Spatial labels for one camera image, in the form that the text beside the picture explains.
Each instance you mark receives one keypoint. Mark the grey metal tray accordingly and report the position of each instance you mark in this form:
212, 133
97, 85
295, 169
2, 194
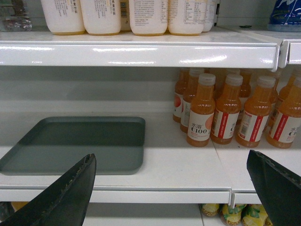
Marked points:
55, 144

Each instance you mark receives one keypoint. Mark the white middle shelf board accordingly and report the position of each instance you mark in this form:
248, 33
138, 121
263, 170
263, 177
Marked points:
172, 170

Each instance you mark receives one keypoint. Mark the white upper shelf board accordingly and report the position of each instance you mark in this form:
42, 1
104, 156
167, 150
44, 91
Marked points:
222, 47

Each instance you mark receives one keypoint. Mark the white shelf board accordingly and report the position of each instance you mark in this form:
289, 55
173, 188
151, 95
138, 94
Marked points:
222, 47
172, 170

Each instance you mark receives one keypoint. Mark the white drink bottle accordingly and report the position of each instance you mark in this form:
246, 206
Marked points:
101, 17
63, 17
148, 17
186, 17

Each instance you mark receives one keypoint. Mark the blue labelled bottle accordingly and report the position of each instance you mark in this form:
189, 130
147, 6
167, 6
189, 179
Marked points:
285, 16

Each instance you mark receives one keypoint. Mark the clear water bottle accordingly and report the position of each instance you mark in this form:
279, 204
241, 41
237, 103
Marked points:
14, 16

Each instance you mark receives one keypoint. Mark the orange juice bottle back left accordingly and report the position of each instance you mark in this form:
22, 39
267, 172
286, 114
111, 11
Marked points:
179, 90

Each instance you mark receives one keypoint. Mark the orange juice bottle red label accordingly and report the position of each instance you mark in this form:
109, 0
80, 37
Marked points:
256, 112
227, 109

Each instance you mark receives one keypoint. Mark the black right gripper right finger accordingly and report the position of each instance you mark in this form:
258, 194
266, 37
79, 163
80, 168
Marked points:
278, 189

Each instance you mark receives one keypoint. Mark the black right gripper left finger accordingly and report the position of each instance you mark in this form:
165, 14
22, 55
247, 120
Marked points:
64, 202

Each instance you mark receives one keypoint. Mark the orange juice bottle C100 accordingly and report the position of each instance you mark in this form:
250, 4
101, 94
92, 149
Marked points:
202, 112

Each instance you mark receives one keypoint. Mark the yellow labelled bottle below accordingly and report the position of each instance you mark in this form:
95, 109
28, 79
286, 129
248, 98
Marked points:
231, 216
210, 209

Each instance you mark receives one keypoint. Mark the orange juice bottle right edge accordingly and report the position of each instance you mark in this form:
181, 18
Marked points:
288, 119

